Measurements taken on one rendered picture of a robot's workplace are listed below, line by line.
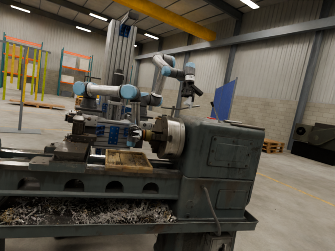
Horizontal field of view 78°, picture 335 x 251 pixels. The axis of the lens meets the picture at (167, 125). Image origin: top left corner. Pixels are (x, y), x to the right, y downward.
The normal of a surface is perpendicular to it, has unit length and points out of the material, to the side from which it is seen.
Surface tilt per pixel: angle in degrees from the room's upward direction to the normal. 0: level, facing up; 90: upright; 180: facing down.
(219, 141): 90
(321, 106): 90
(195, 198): 90
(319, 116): 90
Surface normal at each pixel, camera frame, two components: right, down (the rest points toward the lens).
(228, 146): 0.28, 0.16
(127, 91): -0.02, 0.11
